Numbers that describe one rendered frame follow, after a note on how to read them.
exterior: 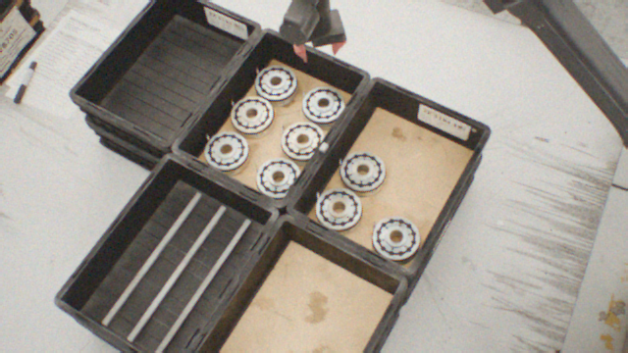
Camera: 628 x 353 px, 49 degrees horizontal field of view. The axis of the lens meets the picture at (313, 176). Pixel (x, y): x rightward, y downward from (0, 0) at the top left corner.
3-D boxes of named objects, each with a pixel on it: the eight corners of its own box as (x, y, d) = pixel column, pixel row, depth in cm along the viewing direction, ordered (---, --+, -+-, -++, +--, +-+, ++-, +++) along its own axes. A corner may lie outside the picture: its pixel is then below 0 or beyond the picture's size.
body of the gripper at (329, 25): (345, 38, 137) (345, 13, 131) (296, 49, 136) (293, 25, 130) (338, 14, 140) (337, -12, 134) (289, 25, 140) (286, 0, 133)
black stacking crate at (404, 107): (372, 103, 168) (374, 75, 158) (484, 154, 160) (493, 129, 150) (287, 232, 154) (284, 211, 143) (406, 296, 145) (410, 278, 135)
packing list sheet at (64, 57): (66, 8, 202) (65, 7, 202) (131, 31, 197) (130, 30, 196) (-2, 92, 189) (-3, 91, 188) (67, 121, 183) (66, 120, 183)
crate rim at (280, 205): (266, 31, 168) (265, 25, 166) (373, 79, 160) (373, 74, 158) (170, 155, 153) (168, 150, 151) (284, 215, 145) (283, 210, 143)
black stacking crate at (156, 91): (177, 13, 185) (167, -17, 175) (269, 56, 177) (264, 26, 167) (83, 123, 170) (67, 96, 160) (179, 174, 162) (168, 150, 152)
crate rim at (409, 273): (373, 79, 160) (374, 74, 158) (492, 133, 152) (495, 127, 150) (284, 215, 145) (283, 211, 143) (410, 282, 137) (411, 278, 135)
